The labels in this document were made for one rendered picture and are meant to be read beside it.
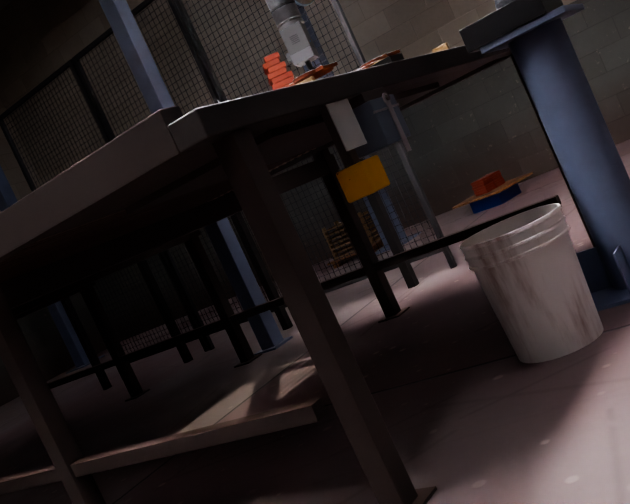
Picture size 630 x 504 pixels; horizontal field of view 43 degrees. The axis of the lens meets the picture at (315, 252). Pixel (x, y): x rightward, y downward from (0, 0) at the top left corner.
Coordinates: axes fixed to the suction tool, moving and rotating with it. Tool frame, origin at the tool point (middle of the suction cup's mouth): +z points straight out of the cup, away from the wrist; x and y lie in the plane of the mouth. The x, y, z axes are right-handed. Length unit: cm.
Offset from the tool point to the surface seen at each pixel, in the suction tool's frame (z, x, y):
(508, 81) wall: 10, 74, -518
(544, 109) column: 36, 55, -30
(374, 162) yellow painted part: 29.3, 10.3, 35.3
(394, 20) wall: -88, 3, -543
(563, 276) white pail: 78, 40, 7
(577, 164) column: 55, 58, -28
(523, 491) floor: 98, 16, 79
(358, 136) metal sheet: 21.9, 8.9, 31.9
